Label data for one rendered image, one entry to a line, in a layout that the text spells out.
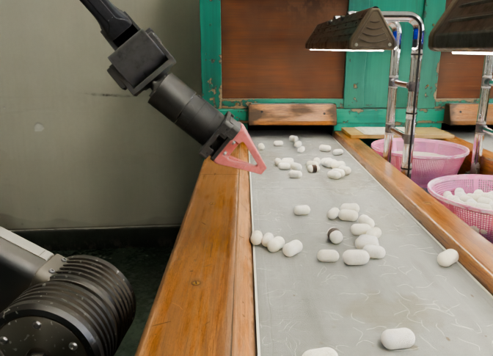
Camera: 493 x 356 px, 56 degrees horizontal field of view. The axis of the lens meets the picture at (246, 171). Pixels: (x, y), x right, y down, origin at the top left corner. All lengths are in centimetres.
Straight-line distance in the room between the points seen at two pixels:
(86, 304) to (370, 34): 62
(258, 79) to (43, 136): 130
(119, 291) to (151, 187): 193
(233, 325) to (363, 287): 21
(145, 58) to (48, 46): 182
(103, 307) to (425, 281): 41
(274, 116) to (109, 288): 110
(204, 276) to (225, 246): 9
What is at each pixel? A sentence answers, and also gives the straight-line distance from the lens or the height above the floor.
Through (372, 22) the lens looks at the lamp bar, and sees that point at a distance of 86.
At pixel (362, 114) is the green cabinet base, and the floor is 82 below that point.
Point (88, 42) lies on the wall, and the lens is 245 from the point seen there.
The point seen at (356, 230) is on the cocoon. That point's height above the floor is 75.
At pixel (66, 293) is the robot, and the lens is 55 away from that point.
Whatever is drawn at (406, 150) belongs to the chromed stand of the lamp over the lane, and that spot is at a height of 81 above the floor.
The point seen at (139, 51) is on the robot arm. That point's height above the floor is 104.
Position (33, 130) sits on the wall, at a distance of 257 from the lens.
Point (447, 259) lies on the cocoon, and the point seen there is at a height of 76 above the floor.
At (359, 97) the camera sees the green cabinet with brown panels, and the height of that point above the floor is 88.
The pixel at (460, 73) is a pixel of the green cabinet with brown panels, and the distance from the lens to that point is 179.
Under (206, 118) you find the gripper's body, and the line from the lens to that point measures 69.
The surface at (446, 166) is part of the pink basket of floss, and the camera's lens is 135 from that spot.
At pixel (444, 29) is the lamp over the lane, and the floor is 106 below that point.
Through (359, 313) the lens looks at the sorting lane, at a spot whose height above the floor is 74.
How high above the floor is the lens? 104
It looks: 15 degrees down
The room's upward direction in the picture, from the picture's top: straight up
